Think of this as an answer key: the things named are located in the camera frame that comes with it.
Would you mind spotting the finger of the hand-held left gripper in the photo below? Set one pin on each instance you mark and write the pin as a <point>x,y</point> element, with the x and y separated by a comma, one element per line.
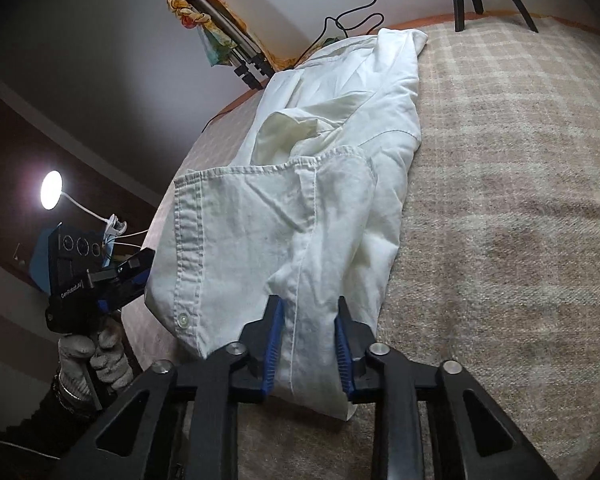
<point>137,265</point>
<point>125,296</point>

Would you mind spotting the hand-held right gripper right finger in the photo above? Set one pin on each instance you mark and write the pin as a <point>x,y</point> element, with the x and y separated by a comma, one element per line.
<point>342,352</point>

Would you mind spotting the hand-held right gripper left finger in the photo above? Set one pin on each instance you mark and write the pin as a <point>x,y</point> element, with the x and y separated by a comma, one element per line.
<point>275,340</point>

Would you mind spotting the white shirt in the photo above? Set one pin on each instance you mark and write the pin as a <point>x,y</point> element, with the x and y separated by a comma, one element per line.
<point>280,200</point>

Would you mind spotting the person's left forearm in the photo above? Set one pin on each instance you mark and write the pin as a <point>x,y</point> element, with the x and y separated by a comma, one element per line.
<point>50,425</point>

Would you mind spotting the person's left hand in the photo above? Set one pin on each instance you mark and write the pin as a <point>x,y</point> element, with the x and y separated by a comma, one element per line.
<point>105,360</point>

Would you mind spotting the white clip lamp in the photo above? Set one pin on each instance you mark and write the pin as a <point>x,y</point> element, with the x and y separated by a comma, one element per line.
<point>51,190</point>

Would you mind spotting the beige checked blanket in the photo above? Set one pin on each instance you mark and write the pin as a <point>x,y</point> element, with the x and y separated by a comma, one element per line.
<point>505,210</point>

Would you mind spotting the colourful floral scarf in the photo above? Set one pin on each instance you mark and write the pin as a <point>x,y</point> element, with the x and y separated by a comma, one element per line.
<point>215,47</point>

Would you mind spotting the silver tripod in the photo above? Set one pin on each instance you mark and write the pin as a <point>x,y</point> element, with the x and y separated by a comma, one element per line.
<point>225,25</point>

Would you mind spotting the orange patterned bed sheet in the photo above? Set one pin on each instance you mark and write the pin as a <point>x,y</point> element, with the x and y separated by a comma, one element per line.
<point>430,19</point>

